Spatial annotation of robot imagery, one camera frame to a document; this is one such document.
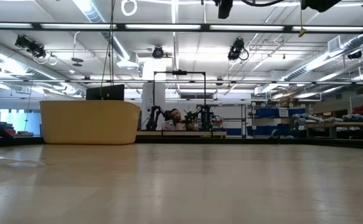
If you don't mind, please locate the grey fabric roll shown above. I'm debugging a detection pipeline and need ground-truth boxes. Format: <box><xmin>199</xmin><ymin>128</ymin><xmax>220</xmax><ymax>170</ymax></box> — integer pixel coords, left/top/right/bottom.
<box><xmin>292</xmin><ymin>113</ymin><xmax>344</xmax><ymax>124</ymax></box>
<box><xmin>342</xmin><ymin>113</ymin><xmax>363</xmax><ymax>123</ymax></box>

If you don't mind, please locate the black crossbeam with light strips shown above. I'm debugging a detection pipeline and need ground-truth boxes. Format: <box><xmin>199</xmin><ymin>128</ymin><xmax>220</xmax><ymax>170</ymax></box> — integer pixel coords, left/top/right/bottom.
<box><xmin>0</xmin><ymin>21</ymin><xmax>363</xmax><ymax>34</ymax></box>

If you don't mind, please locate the white air vent grille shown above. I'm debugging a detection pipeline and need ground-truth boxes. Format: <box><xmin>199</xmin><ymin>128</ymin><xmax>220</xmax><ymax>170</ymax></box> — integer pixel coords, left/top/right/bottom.
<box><xmin>327</xmin><ymin>35</ymin><xmax>342</xmax><ymax>54</ymax></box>

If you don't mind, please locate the grey metal shelf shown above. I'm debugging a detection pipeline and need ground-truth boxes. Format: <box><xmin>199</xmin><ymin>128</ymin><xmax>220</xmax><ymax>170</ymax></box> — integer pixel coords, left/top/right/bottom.
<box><xmin>249</xmin><ymin>104</ymin><xmax>309</xmax><ymax>138</ymax></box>

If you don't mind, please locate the person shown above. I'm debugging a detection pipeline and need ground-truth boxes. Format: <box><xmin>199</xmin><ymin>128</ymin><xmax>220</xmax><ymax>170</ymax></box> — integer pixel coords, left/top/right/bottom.
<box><xmin>162</xmin><ymin>108</ymin><xmax>188</xmax><ymax>131</ymax></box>

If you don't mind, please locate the background wooden table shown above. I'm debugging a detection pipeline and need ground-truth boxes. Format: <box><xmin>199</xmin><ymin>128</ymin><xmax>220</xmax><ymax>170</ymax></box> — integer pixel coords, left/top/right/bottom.
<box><xmin>136</xmin><ymin>130</ymin><xmax>228</xmax><ymax>138</ymax></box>

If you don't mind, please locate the black ceiling disc fixture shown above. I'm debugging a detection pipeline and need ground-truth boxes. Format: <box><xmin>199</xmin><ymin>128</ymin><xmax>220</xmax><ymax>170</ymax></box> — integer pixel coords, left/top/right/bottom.
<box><xmin>70</xmin><ymin>57</ymin><xmax>85</xmax><ymax>68</ymax></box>

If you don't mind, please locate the wooden workbench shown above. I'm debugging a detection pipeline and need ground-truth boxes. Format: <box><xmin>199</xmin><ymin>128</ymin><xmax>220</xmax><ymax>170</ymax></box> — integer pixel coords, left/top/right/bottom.
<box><xmin>304</xmin><ymin>121</ymin><xmax>363</xmax><ymax>140</ymax></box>

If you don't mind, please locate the yellow plastic bin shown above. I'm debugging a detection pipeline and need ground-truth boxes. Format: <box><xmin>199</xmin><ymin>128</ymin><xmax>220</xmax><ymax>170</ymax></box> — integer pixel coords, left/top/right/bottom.
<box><xmin>39</xmin><ymin>100</ymin><xmax>141</xmax><ymax>146</ymax></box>

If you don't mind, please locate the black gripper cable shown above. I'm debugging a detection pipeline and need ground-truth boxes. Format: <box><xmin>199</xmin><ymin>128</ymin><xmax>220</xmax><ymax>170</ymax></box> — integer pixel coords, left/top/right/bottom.
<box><xmin>240</xmin><ymin>0</ymin><xmax>285</xmax><ymax>7</ymax></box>

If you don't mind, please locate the yellow hanging tag cord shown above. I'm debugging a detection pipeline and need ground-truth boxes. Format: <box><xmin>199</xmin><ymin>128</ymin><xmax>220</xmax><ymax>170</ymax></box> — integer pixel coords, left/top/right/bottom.
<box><xmin>298</xmin><ymin>0</ymin><xmax>308</xmax><ymax>38</ymax></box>

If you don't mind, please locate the white cable loop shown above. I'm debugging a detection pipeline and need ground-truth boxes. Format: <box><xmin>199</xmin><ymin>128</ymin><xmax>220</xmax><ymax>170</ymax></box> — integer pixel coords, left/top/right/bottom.
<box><xmin>120</xmin><ymin>0</ymin><xmax>138</xmax><ymax>17</ymax></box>

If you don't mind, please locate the black hanging cable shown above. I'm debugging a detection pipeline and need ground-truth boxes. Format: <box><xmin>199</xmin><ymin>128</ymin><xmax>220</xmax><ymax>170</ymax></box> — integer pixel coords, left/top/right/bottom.
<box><xmin>99</xmin><ymin>0</ymin><xmax>116</xmax><ymax>101</ymax></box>

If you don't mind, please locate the black aluminium rig frame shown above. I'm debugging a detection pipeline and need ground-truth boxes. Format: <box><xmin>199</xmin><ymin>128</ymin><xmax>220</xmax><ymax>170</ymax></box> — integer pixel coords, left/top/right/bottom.
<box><xmin>0</xmin><ymin>135</ymin><xmax>363</xmax><ymax>151</ymax></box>

